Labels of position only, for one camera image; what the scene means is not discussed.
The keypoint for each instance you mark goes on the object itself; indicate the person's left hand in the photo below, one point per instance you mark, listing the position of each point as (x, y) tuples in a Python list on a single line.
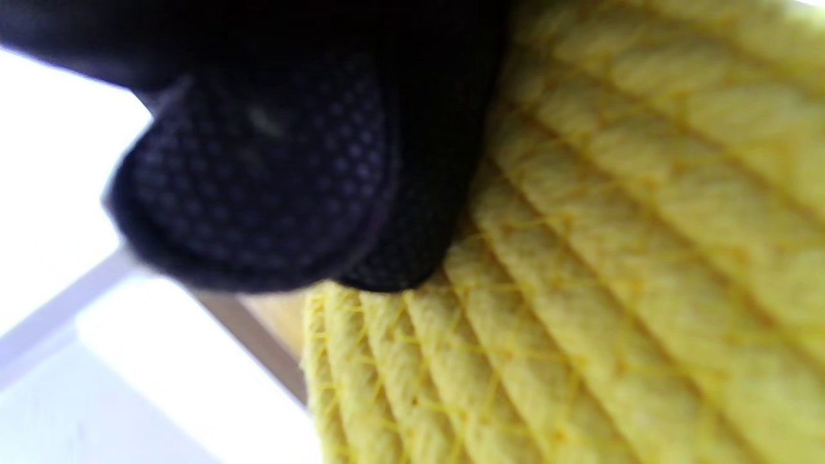
[(290, 161)]

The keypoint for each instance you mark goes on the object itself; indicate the yellow fabric basket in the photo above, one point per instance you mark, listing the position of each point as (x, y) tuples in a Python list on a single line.
[(612, 258)]

